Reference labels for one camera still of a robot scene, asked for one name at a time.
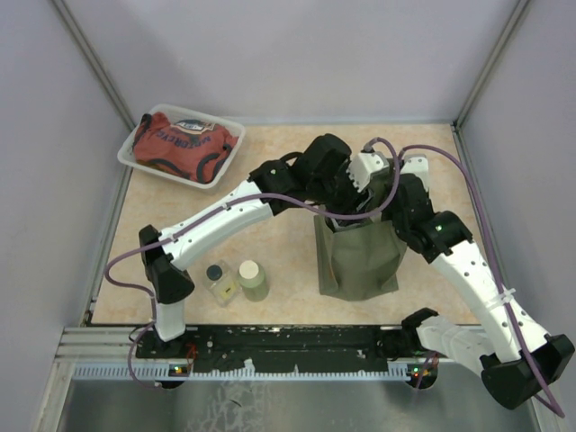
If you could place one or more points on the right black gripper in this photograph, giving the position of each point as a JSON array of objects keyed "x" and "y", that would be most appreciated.
[{"x": 393, "y": 218}]

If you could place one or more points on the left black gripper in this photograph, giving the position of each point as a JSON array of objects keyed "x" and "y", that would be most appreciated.
[{"x": 355, "y": 202}]

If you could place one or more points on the olive green canvas bag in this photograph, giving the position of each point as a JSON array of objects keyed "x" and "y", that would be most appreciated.
[{"x": 357, "y": 262}]

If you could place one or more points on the green bottle white cap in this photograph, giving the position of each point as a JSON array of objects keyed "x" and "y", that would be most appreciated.
[{"x": 252, "y": 279}]

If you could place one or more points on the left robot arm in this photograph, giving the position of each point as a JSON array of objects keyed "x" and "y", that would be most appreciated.
[{"x": 274, "y": 187}]

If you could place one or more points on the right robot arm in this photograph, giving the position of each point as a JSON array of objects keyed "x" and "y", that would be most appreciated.
[{"x": 515, "y": 356}]

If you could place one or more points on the red printed t-shirt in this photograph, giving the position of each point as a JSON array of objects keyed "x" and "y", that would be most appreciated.
[{"x": 191, "y": 149}]

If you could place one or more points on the white plastic basket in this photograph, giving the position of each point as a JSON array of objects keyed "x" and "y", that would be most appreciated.
[{"x": 176, "y": 113}]

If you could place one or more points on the square clear bottle black cap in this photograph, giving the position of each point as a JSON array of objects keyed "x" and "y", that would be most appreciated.
[{"x": 219, "y": 280}]

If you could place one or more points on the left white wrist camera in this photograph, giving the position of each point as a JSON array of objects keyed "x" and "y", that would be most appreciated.
[{"x": 366, "y": 168}]

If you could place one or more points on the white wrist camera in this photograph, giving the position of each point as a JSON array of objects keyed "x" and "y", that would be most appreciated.
[
  {"x": 417, "y": 165},
  {"x": 366, "y": 168}
]

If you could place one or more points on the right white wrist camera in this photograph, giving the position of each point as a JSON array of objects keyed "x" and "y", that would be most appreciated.
[{"x": 417, "y": 165}]

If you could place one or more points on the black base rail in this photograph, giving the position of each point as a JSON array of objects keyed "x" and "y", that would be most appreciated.
[{"x": 285, "y": 349}]

